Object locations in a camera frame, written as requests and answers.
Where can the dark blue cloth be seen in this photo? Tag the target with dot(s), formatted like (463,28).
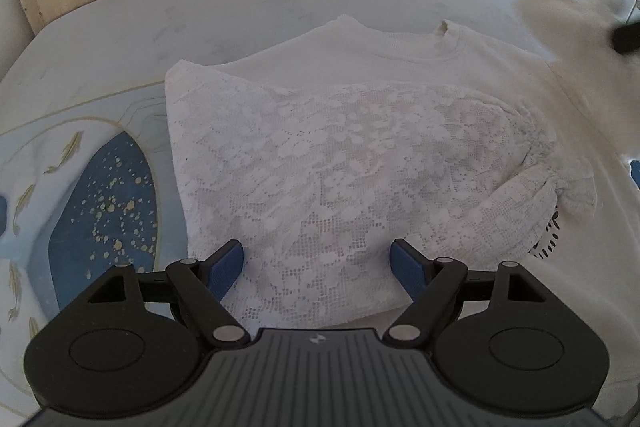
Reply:
(636,173)

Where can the white lace-sleeve sweater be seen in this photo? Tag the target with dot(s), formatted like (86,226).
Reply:
(325,167)

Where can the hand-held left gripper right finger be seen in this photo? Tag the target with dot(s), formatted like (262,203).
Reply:
(411,269)

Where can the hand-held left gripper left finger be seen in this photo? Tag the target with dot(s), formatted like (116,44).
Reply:
(224,268)

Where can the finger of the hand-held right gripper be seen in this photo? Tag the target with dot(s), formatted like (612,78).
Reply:
(627,39)

